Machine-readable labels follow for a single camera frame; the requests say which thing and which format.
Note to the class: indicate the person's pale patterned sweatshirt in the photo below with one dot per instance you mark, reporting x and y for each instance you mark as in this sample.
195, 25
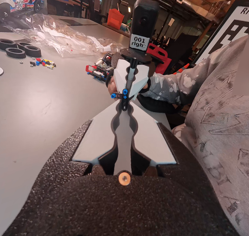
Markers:
223, 123

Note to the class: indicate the pile of clear plastic bags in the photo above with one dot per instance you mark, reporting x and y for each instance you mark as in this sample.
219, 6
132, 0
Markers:
58, 34

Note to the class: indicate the toy brick race car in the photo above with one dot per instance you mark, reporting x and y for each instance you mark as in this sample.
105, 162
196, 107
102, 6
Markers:
97, 68

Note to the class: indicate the pile of small loose bricks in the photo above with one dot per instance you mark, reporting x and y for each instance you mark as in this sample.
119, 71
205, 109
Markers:
44, 62

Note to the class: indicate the orange bag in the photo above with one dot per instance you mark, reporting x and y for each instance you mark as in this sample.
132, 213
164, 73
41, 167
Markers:
115, 19

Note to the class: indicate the white book stand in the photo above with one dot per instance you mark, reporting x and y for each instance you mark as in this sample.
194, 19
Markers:
1, 71

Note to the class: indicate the person's right forearm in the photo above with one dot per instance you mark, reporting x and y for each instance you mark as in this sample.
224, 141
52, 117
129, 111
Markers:
171, 84

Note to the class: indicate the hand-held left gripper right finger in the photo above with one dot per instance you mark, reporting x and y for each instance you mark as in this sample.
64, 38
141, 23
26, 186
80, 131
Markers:
153, 140

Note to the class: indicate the orange striped cone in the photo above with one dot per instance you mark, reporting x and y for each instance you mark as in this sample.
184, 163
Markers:
183, 68

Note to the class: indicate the black mesh chair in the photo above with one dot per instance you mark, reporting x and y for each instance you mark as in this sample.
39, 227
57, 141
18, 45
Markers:
159, 105

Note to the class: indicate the black brick piece blue pins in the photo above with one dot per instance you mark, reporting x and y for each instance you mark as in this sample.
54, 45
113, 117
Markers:
124, 103

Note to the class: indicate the red fabric bag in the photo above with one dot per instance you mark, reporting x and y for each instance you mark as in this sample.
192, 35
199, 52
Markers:
161, 53

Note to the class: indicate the toy car set box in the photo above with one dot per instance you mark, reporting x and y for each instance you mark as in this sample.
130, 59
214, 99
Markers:
19, 2

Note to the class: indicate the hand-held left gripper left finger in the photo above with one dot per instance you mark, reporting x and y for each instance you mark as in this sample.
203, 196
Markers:
93, 140

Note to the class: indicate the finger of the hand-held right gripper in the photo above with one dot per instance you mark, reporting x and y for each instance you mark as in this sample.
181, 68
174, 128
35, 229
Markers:
120, 74
142, 78

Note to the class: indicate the white printed sign board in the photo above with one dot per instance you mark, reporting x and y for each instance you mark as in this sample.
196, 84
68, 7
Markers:
223, 30

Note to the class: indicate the person's right hand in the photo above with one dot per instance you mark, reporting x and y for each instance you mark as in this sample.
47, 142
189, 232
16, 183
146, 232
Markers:
112, 84

